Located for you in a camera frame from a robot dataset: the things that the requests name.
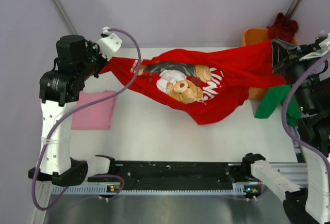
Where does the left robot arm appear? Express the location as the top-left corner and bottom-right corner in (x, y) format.
(28, 33), (122, 187)

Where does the folded pink t-shirt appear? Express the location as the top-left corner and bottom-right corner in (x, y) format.
(71, 90), (117, 130)

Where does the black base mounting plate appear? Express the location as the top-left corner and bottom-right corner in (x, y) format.
(110, 161), (256, 190)

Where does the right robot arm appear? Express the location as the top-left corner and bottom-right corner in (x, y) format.
(240, 35), (329, 223)

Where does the dark red t-shirt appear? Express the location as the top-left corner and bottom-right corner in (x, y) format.
(267, 12), (299, 42)

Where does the green t-shirt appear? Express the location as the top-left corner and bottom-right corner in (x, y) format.
(254, 85), (301, 126)

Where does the left corner aluminium post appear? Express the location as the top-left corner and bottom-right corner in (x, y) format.
(51, 0), (77, 35)

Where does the red teddy bear t-shirt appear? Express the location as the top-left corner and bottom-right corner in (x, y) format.
(99, 39), (288, 126)

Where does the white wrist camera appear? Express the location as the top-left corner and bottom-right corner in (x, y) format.
(315, 30), (329, 55)
(96, 26), (123, 61)

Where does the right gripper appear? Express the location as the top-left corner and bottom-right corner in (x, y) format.
(269, 37), (322, 110)

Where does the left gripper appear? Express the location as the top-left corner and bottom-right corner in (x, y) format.
(78, 40), (112, 79)

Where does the orange plastic basket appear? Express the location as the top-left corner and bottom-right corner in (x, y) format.
(243, 28), (287, 101)

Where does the aluminium frame rail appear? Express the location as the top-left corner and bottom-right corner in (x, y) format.
(41, 162), (310, 183)

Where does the grey slotted cable duct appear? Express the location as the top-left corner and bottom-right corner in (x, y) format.
(64, 184), (246, 196)

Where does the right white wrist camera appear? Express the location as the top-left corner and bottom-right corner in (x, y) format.
(315, 30), (329, 55)

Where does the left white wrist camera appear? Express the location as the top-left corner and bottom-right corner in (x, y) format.
(96, 26), (123, 61)

